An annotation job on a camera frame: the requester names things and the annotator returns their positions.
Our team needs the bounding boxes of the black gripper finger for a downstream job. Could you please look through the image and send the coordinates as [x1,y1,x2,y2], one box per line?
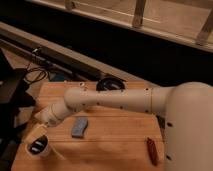
[32,140,46,148]
[31,147,41,153]

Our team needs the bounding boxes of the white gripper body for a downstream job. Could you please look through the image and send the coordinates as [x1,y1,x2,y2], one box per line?
[23,123,47,143]

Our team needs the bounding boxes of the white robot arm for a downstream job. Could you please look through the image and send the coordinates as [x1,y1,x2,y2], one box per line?
[24,82,213,171]

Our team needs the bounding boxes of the blue eraser block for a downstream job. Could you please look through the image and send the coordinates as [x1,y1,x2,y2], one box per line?
[71,117,88,138]

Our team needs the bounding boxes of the black equipment stand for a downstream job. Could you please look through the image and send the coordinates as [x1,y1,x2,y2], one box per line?
[0,48,35,171]

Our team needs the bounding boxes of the black round bowl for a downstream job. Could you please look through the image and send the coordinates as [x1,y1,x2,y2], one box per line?
[96,78,125,91]

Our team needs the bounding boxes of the black cables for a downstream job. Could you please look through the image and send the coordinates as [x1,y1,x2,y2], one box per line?
[23,46,56,84]

